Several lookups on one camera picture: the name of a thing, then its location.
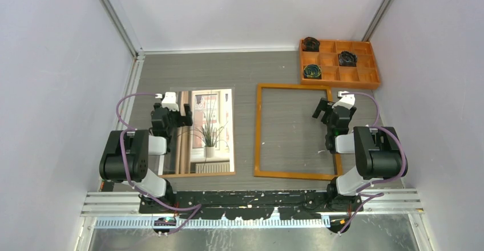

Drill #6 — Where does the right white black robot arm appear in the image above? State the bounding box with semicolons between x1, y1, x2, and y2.
312;93;408;212

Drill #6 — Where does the black coiled cable top-left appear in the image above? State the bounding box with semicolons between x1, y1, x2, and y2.
302;37;321;52

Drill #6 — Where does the plant window photo print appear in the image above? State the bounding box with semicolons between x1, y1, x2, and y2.
158;87;236;179

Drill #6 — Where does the orange wooden picture frame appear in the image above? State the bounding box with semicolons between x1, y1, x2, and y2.
253;83;343;181

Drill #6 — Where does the orange compartment tray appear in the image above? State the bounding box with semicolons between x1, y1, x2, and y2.
299;37;381;90

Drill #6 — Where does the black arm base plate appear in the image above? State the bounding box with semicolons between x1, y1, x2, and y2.
139;190;362;220

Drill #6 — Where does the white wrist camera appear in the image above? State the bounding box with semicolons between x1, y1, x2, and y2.
333;91;356;110
155;92;180;112

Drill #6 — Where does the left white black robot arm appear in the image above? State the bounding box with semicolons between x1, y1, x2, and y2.
99;103;193;213

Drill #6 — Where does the black coiled cable middle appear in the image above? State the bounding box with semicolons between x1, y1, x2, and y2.
338;51;358;67

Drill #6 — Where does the black blue coiled cable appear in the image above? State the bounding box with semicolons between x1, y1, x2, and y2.
303;64;322;79

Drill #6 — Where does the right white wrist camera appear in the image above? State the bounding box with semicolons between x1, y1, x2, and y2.
333;91;356;110

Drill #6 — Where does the aluminium rail front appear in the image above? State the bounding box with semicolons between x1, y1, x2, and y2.
80;188;425;217

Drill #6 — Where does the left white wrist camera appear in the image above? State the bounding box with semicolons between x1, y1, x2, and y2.
155;92;180;112

